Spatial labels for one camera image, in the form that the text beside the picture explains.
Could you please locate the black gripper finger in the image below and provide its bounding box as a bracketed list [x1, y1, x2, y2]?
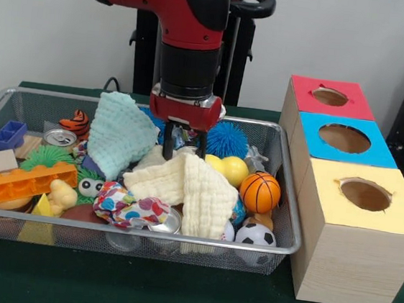
[161, 121, 178, 162]
[194, 127, 209, 160]

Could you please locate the green spiky toy with eyes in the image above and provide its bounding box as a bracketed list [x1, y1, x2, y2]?
[17, 141, 116, 209]

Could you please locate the dark green table cloth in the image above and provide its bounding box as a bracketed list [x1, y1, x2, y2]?
[0, 78, 404, 303]

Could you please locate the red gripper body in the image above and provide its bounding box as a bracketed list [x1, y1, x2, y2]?
[146, 82, 226, 135]

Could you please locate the small soccer ball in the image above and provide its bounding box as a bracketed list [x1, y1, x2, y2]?
[232, 221, 279, 268]

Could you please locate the wooden box with three holes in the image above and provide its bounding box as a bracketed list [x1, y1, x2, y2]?
[260, 73, 404, 303]

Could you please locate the mint green cloth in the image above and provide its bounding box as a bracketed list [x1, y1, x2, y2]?
[84, 89, 165, 186]

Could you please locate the orange toy brick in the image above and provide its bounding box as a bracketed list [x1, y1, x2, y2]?
[0, 155, 81, 214]

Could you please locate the shallow clear mesh bin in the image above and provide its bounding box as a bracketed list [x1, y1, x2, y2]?
[0, 86, 314, 279]

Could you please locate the colourful patterned cloth pouch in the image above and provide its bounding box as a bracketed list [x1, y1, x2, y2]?
[92, 179, 178, 234]

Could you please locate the blue spiky ball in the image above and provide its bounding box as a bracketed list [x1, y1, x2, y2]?
[203, 119, 252, 162]

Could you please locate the small yellow ball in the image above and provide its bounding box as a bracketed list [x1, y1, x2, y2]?
[219, 154, 252, 190]

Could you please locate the small orange basketball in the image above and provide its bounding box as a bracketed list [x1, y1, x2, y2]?
[237, 170, 283, 217]

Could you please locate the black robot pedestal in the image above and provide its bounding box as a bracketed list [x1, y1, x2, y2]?
[125, 0, 277, 109]

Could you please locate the cream waffle cloth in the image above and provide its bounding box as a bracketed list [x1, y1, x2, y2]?
[117, 140, 244, 243]

